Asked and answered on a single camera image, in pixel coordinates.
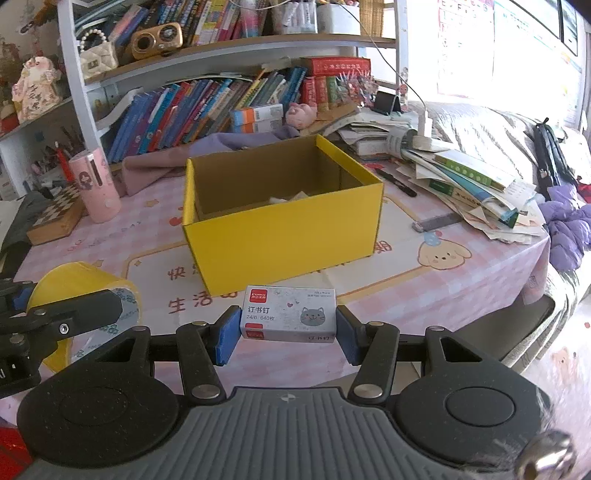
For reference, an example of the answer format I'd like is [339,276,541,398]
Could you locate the wooden chess box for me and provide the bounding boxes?
[26,182,86,246]

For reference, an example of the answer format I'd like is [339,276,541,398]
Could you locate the clear pen container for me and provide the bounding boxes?
[272,0,318,35]

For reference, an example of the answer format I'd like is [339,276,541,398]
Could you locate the row of upright shelf books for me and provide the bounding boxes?
[152,0,278,47]

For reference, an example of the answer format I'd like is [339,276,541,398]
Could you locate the black phone stand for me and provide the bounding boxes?
[373,91,403,116]

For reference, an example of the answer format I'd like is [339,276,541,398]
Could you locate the pink and purple cloth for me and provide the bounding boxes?
[121,126,301,197]

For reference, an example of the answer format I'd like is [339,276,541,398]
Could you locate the grey cat staple box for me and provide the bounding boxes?
[239,285,338,344]

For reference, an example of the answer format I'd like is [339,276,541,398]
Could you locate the orange blue white carton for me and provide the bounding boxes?
[229,104,284,124]
[231,117,283,134]

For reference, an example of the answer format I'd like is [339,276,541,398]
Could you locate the pale chart wall poster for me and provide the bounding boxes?
[496,9,580,125]

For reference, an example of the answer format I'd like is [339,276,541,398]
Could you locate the pink cylindrical desk device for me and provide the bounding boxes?
[68,148,122,224]

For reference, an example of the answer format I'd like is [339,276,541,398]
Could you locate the alphabet wall poster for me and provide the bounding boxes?
[436,0,497,97]

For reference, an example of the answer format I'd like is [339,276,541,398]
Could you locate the black bag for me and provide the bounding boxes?
[533,119,578,188]

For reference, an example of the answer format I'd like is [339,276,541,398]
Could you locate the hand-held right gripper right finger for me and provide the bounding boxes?
[335,305,511,401]

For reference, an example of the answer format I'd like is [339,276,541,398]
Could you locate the white shelf unit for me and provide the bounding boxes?
[0,0,409,195]

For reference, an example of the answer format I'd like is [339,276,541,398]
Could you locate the pink and blue bottle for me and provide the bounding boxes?
[240,0,269,40]

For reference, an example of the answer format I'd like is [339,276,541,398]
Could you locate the grey patterned sofa blanket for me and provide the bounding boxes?
[406,99,591,361]

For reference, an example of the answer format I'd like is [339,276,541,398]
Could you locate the colourful acrylic figure stands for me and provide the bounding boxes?
[339,74,379,109]

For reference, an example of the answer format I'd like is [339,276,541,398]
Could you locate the yellow cardboard box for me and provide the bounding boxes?
[181,134,385,294]

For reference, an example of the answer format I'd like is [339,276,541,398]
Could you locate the row of small upright books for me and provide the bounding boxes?
[302,75,342,112]

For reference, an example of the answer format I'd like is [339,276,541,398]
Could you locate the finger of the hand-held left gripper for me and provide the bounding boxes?
[0,291,123,342]
[0,279,37,319]

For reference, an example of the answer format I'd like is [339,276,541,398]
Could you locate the pile of papers and books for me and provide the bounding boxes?
[337,111,548,245]

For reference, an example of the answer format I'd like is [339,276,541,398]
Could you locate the purple jacket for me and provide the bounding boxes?
[545,184,591,271]

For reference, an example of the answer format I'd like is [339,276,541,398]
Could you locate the cup of pens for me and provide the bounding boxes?
[30,124,88,176]

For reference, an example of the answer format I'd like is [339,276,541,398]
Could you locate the yellow tape roll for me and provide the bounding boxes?
[25,261,144,374]

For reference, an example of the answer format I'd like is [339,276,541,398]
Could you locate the black wall frame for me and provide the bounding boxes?
[556,0,585,56]

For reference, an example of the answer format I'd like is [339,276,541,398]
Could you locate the brown retro radio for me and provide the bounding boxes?
[130,22,184,61]

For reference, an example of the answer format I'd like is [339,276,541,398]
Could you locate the fluffy white coat sleeve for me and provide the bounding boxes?
[462,369,591,480]

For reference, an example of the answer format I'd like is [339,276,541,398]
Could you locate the black marker pen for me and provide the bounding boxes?
[375,167,417,198]

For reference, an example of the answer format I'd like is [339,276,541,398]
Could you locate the white quilted pearl handbag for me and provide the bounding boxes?
[78,28,118,79]

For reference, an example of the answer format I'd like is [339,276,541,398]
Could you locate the pink pig figurine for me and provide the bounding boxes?
[11,56,63,123]

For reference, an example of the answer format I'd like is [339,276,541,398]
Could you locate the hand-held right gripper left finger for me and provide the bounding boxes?
[99,305,243,401]

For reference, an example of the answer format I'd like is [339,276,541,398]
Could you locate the pink pig plush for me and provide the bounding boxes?
[284,102,318,130]

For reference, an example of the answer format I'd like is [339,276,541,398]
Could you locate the dark grey cloth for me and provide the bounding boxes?
[0,191,51,266]

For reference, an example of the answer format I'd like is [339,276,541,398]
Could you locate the row of leaning books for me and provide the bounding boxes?
[105,67,308,162]

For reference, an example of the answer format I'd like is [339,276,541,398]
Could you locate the white pen box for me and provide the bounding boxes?
[316,4,362,35]

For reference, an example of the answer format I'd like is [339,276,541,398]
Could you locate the thick red dictionary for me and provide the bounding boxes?
[300,56,371,77]

